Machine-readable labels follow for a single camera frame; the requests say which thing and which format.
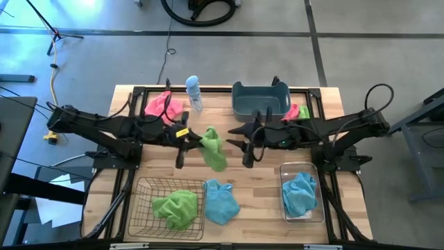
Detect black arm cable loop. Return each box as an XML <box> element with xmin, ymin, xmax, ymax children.
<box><xmin>364</xmin><ymin>82</ymin><xmax>395</xmax><ymax>112</ymax></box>

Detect white paper sheets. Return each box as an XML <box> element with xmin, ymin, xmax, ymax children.
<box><xmin>33</xmin><ymin>172</ymin><xmax>95</xmax><ymax>226</ymax></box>

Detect blue microfiber towel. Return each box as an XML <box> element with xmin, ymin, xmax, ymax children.
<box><xmin>203</xmin><ymin>178</ymin><xmax>241</xmax><ymax>226</ymax></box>
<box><xmin>282</xmin><ymin>172</ymin><xmax>318</xmax><ymax>219</ymax></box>

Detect silver metal bracket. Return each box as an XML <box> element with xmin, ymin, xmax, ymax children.
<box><xmin>109</xmin><ymin>242</ymin><xmax>151</xmax><ymax>250</ymax></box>
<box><xmin>302</xmin><ymin>244</ymin><xmax>343</xmax><ymax>250</ymax></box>

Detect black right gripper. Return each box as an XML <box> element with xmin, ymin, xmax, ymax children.
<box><xmin>225</xmin><ymin>108</ymin><xmax>279</xmax><ymax>170</ymax></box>

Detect black aluminium rig frame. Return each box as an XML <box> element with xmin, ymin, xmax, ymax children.
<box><xmin>81</xmin><ymin>85</ymin><xmax>374</xmax><ymax>250</ymax></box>

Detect pale blue spray bottle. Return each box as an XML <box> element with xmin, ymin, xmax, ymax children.
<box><xmin>185</xmin><ymin>75</ymin><xmax>204</xmax><ymax>113</ymax></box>

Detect black thick hose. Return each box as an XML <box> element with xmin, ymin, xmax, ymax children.
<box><xmin>160</xmin><ymin>0</ymin><xmax>237</xmax><ymax>28</ymax></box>

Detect black tripod stand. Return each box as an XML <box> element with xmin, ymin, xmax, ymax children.
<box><xmin>24</xmin><ymin>0</ymin><xmax>85</xmax><ymax>56</ymax></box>

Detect yellow plug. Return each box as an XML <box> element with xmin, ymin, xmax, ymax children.
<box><xmin>42</xmin><ymin>130</ymin><xmax>60</xmax><ymax>145</ymax></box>

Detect dark grey desk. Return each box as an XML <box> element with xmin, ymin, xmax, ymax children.
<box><xmin>0</xmin><ymin>96</ymin><xmax>38</xmax><ymax>195</ymax></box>

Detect blue plastic basket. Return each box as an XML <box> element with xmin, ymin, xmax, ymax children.
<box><xmin>231</xmin><ymin>80</ymin><xmax>292</xmax><ymax>124</ymax></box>

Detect pink microfiber towel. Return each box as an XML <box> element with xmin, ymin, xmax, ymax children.
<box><xmin>280</xmin><ymin>103</ymin><xmax>301</xmax><ymax>122</ymax></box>
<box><xmin>144</xmin><ymin>90</ymin><xmax>185</xmax><ymax>126</ymax></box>

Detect grey metal side table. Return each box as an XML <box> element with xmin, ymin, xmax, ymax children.
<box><xmin>387</xmin><ymin>87</ymin><xmax>444</xmax><ymax>204</ymax></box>

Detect yellow floor cable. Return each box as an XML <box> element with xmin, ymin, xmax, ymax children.
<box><xmin>36</xmin><ymin>13</ymin><xmax>60</xmax><ymax>105</ymax></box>

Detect clear plastic bin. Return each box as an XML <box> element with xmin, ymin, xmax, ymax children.
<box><xmin>278</xmin><ymin>161</ymin><xmax>326</xmax><ymax>224</ymax></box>

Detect thin black floor cable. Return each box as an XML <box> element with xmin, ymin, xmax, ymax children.
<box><xmin>155</xmin><ymin>0</ymin><xmax>177</xmax><ymax>86</ymax></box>

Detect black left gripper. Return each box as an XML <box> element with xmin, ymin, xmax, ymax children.
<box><xmin>165</xmin><ymin>110</ymin><xmax>205</xmax><ymax>170</ymax></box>

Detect black floor bar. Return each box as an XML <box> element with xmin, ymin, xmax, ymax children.
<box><xmin>0</xmin><ymin>73</ymin><xmax>36</xmax><ymax>84</ymax></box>

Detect black wire basket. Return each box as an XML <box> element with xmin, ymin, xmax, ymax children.
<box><xmin>127</xmin><ymin>176</ymin><xmax>207</xmax><ymax>242</ymax></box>

